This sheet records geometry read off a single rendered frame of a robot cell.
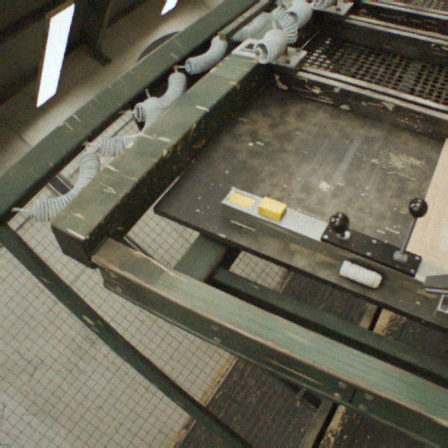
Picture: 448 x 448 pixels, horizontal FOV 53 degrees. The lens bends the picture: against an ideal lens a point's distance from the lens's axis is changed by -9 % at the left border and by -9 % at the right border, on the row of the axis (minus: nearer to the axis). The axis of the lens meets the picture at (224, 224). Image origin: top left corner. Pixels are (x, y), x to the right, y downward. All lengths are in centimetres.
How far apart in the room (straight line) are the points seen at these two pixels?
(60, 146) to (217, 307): 85
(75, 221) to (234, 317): 36
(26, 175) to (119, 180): 50
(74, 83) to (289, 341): 605
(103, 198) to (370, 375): 60
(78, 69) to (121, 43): 84
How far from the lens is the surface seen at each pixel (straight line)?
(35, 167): 146
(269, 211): 96
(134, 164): 104
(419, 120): 129
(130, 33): 742
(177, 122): 113
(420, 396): 80
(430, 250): 101
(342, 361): 80
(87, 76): 675
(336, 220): 82
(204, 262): 100
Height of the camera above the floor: 177
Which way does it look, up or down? 7 degrees down
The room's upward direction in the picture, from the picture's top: 48 degrees counter-clockwise
